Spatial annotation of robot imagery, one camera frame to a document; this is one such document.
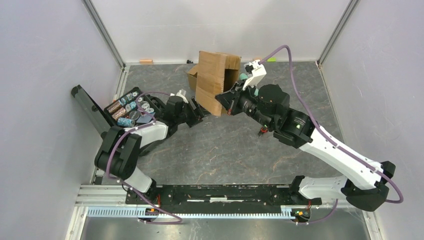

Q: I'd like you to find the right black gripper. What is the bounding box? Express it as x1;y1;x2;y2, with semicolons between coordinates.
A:
215;78;275;130

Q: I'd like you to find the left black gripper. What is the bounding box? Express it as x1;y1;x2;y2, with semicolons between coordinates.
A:
175;96;213;128

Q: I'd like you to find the brown cardboard express box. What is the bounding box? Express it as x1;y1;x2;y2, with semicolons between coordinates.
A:
186;64;199;91

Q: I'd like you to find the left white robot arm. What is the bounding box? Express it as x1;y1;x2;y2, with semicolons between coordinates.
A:
94;95;209;204

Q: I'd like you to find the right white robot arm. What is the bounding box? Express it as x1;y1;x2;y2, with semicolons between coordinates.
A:
215;83;396;212

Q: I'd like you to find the black case with poker chips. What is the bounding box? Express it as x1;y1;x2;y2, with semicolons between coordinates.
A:
70;84;173;158

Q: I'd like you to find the tan block far left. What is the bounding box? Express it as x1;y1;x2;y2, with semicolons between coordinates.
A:
139;59;154;65

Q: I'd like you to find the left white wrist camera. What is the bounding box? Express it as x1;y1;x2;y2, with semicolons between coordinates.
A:
170;89;189;104

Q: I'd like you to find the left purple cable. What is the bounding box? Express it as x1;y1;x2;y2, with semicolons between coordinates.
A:
105;91;184;226

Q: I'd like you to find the purple cable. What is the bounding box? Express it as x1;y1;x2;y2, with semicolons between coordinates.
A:
259;44;405;226
105;91;184;226

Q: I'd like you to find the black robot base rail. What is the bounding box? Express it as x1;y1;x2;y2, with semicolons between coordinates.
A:
145;184;322;214

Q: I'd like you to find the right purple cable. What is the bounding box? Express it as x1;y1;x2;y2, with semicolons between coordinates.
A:
259;44;405;226

